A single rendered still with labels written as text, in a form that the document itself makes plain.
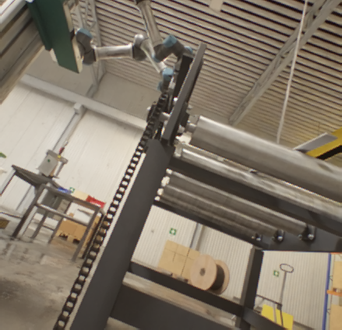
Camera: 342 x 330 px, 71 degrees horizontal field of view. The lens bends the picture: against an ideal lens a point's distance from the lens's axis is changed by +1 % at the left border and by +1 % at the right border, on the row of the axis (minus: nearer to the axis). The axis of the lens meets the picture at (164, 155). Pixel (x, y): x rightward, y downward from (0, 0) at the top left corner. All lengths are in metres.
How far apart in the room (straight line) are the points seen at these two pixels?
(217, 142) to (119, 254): 0.45
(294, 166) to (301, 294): 12.87
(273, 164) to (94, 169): 11.39
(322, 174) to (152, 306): 0.65
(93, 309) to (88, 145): 11.92
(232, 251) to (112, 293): 11.55
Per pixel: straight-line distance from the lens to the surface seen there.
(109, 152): 12.22
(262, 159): 0.84
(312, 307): 13.96
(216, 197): 1.38
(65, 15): 1.55
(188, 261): 8.71
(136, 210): 0.69
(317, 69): 11.10
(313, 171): 0.91
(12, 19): 1.57
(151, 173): 0.72
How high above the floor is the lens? 0.43
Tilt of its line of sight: 22 degrees up
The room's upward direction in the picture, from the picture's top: 22 degrees clockwise
